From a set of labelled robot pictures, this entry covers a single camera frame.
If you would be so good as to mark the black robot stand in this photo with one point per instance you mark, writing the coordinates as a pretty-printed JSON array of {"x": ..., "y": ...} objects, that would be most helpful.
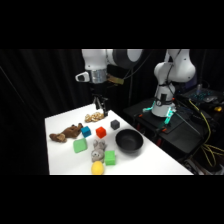
[{"x": 186, "y": 133}]

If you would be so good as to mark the green cube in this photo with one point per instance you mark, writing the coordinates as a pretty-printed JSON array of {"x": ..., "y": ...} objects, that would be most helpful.
[{"x": 110, "y": 157}]

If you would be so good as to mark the dark grey cube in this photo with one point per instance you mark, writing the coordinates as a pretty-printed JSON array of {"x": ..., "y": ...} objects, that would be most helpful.
[{"x": 115, "y": 124}]

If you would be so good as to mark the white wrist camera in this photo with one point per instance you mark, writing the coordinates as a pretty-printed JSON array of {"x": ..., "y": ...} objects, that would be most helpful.
[{"x": 82, "y": 77}]

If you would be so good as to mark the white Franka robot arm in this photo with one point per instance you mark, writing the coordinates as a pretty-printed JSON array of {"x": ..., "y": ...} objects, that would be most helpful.
[{"x": 170, "y": 71}]

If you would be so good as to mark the grey plush animal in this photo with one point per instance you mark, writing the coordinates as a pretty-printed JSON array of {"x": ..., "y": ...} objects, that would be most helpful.
[{"x": 98, "y": 150}]

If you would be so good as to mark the light green flat block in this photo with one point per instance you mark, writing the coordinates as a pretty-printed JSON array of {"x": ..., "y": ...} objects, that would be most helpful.
[{"x": 80, "y": 145}]

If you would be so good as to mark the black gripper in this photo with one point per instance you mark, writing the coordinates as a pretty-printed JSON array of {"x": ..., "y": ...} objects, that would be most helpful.
[{"x": 98, "y": 89}]

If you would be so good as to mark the brown plush animal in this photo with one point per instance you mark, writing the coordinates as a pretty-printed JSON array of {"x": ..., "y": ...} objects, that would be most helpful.
[{"x": 67, "y": 132}]

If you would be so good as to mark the tan plush toy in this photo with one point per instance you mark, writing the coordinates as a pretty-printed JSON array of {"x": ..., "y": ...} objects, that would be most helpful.
[{"x": 94, "y": 117}]

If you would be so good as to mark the yellow lemon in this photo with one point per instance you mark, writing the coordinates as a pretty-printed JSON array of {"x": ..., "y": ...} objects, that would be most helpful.
[{"x": 97, "y": 168}]

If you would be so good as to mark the blue cube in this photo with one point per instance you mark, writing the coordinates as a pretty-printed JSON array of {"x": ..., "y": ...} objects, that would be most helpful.
[{"x": 86, "y": 131}]

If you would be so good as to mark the red cube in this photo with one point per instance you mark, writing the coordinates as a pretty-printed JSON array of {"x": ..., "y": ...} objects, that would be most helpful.
[{"x": 101, "y": 132}]

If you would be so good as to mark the black electronics box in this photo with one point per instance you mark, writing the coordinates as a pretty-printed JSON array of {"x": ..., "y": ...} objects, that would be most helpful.
[{"x": 201, "y": 95}]

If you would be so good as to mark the black bowl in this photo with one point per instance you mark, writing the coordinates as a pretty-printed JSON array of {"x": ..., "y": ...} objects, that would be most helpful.
[{"x": 129, "y": 141}]

